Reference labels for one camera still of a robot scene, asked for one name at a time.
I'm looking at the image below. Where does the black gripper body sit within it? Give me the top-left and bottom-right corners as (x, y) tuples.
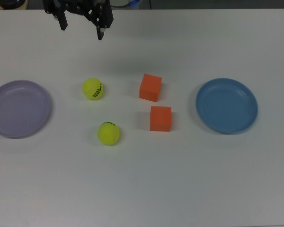
(55, 0), (102, 16)

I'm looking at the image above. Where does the yellow tennis ball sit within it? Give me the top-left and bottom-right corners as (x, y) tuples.
(98, 122), (121, 145)
(82, 78), (104, 100)

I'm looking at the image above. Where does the orange foam cube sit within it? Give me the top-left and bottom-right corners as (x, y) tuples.
(150, 105), (172, 132)
(139, 73), (162, 103)

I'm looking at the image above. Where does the black round object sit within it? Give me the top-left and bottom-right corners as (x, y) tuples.
(0, 0), (27, 9)

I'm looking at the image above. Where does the purple plate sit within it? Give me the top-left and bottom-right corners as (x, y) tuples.
(0, 79), (52, 139)

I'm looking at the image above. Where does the blue plate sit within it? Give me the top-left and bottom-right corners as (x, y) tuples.
(195, 78), (258, 135)

